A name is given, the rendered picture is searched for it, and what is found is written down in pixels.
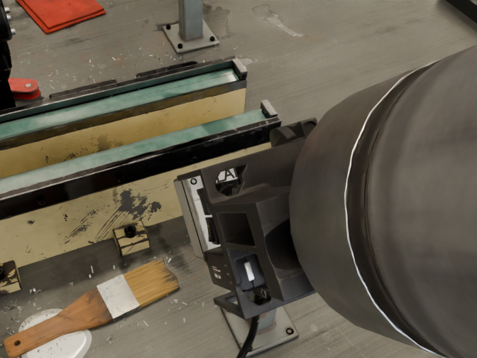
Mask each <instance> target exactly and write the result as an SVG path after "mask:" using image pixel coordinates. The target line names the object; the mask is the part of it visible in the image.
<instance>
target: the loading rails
mask: <svg viewBox="0 0 477 358"><path fill-rule="evenodd" d="M247 74H248V71H247V69H246V68H245V67H244V66H243V64H242V63H241V61H240V60H239V59H238V58H237V57H236V56H235V55H232V56H229V57H225V58H219V59H216V60H211V61H207V62H204V63H199V64H195V65H190V66H187V67H181V68H178V69H174V70H168V71H165V72H160V73H156V74H153V75H148V76H145V77H139V78H136V79H132V80H127V81H123V82H118V83H114V84H111V85H106V86H102V87H97V88H94V89H88V90H85V91H81V92H76V93H72V94H67V95H63V96H60V97H55V98H52V99H46V100H43V101H39V102H34V103H30V104H25V105H21V106H18V107H13V108H9V109H4V110H1V111H0V296H3V295H6V294H9V293H13V292H16V291H19V290H21V289H22V284H21V279H20V276H19V272H18V268H19V267H22V266H25V265H28V264H32V263H35V262H37V261H41V260H44V259H48V258H50V257H53V256H57V255H60V254H64V253H66V252H69V251H72V250H75V249H79V248H82V247H84V246H89V245H91V244H95V243H97V242H101V241H104V240H107V239H110V238H114V241H115V243H116V246H117V249H118V250H119V254H120V255H121V256H125V255H128V254H132V253H134V252H137V251H140V250H143V249H147V248H149V247H150V238H149V236H148V233H147V231H146V228H145V227H149V226H151V225H154V224H157V223H160V222H164V221H167V220H169V219H173V218H176V217H180V216H183V214H182V210H181V207H180V203H179V200H178V198H177V193H176V190H175V186H174V183H173V180H174V179H176V178H177V176H178V175H182V174H185V173H188V172H191V171H194V170H198V169H200V168H205V167H207V166H212V165H215V164H218V163H222V162H224V161H229V160H232V159H235V158H239V157H242V156H246V155H248V154H252V153H256V152H259V151H263V150H266V149H269V148H271V143H270V131H271V130H272V129H275V128H278V127H281V123H282V120H281V119H280V117H279V116H278V113H277V112H276V111H275V109H274V108H273V106H272V105H271V103H270V102H269V101H268V100H267V99H266V100H263V101H261V108H260V109H255V110H252V111H249V112H244V111H245V101H246V85H247Z"/></svg>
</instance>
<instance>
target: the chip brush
mask: <svg viewBox="0 0 477 358"><path fill-rule="evenodd" d="M178 289H180V287H179V284H178V281H177V278H176V276H175V275H174V274H173V273H172V272H171V271H169V270H168V269H167V267H166V266H165V262H164V259H163V257H161V258H159V259H156V260H155V261H152V262H150V263H148V264H145V265H143V266H141V267H138V268H136V269H134V270H132V271H129V272H128V273H125V274H121V275H120V276H117V277H115V278H113V279H111V280H109V281H106V282H104V283H102V284H99V285H98V286H97V287H96V288H95V289H92V290H90V291H88V292H87V293H85V294H84V295H83V296H81V297H80V298H78V299H77V300H76V301H75V302H73V303H72V304H70V305H69V306H67V307H66V308H65V309H64V310H62V311H60V312H59V313H58V314H57V315H55V316H53V317H51V318H49V319H47V320H44V321H42V322H40V323H38V324H36V325H34V326H32V327H30V328H28V329H25V330H23V331H21V332H19V333H16V334H15V335H12V336H10V337H8V338H6V339H5V340H4V346H5V348H6V351H7V354H8V356H9V358H17V357H19V356H21V355H22V354H25V353H26V352H29V351H31V350H33V349H35V348H37V347H39V346H41V345H44V344H46V343H48V342H50V341H52V340H54V339H56V338H58V337H60V336H62V335H66V334H70V333H73V332H78V331H81V330H86V329H89V328H93V327H98V326H100V325H105V324H107V323H108V322H111V321H117V320H118V319H119V318H120V319H121V318H123V317H125V316H127V315H129V314H131V313H133V312H135V311H137V310H139V309H141V308H142V307H144V306H146V305H148V304H150V303H152V302H154V301H156V300H158V299H160V298H162V297H164V296H166V295H168V294H170V293H172V292H174V291H176V290H178ZM48 340H49V341H48ZM18 343H20V345H19V346H16V345H17V344H18Z"/></svg>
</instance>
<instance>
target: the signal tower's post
mask: <svg viewBox="0 0 477 358"><path fill-rule="evenodd" d="M178 6H179V23H177V24H173V25H170V24H168V25H166V26H163V27H162V30H163V32H164V34H165V35H166V36H167V38H168V40H169V41H170V43H171V45H172V47H173V48H174V50H175V52H176V53H177V54H179V53H185V52H188V51H192V50H197V49H201V48H207V47H210V46H213V45H218V44H219V41H218V40H217V39H216V37H215V35H214V34H213V33H212V31H211V30H210V28H209V27H208V25H207V24H206V23H205V21H204V19H203V0H178Z"/></svg>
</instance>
